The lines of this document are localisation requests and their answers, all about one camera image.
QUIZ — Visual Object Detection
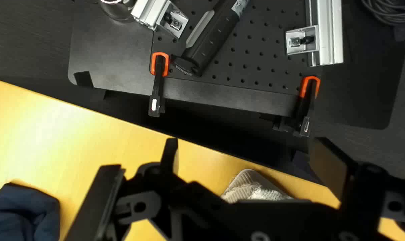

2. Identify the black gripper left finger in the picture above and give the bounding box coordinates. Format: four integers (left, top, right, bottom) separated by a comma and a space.
63, 136, 221, 241

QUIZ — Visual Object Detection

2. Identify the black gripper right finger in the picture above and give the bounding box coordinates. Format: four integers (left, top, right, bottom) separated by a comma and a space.
308, 135, 405, 241

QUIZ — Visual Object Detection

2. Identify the orange and black clamp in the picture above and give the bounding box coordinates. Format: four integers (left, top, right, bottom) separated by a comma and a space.
274, 74, 323, 138
147, 51, 173, 118

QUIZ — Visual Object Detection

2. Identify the dark blue cloth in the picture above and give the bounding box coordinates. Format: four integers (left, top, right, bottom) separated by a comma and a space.
0, 181, 62, 241

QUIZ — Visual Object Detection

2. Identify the white towel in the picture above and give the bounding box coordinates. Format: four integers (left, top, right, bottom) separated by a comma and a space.
220, 167, 298, 205

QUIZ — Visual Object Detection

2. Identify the black perforated mounting board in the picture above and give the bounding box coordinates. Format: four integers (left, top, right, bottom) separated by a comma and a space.
67, 0, 405, 131

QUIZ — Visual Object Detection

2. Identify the black cylindrical tool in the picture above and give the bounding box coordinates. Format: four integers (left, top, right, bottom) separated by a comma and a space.
170, 0, 253, 78

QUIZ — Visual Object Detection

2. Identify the short aluminium extrusion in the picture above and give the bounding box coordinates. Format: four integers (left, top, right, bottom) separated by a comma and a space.
129, 0, 190, 39

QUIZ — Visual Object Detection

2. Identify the black cable bundle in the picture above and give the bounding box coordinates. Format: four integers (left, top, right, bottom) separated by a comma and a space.
361, 0, 405, 28

